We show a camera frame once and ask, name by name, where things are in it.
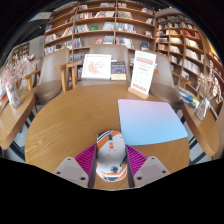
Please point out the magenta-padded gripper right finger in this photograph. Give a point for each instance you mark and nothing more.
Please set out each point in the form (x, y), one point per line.
(136, 160)

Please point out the distant wooden bookshelf unit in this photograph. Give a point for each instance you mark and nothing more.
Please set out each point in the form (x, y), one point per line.
(20, 51)

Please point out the white and orange computer mouse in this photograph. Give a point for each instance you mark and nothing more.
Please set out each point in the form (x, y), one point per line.
(111, 153)

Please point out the flat stack of blue books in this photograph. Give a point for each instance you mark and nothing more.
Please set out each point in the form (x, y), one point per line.
(132, 61)

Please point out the colourful book display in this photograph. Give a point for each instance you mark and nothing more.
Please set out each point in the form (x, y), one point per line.
(2, 96)

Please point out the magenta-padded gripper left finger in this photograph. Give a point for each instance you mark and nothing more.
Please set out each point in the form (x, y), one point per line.
(85, 160)

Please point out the dark upright book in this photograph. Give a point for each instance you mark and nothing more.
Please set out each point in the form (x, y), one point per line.
(118, 69)

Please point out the glass vase with dried flowers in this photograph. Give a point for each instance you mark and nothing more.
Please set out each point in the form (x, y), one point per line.
(13, 96)
(202, 108)

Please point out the pink and blue mouse pad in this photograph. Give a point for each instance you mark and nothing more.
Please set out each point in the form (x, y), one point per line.
(150, 121)

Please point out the wide wooden bookshelf unit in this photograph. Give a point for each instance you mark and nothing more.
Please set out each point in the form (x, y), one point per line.
(100, 26)

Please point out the white framed floral picture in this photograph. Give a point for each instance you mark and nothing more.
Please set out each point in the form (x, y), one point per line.
(96, 66)

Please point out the stack of colourful books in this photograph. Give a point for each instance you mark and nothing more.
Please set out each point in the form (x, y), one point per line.
(188, 96)

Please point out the white sign on wooden base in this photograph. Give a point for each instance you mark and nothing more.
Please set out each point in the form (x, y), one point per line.
(142, 71)

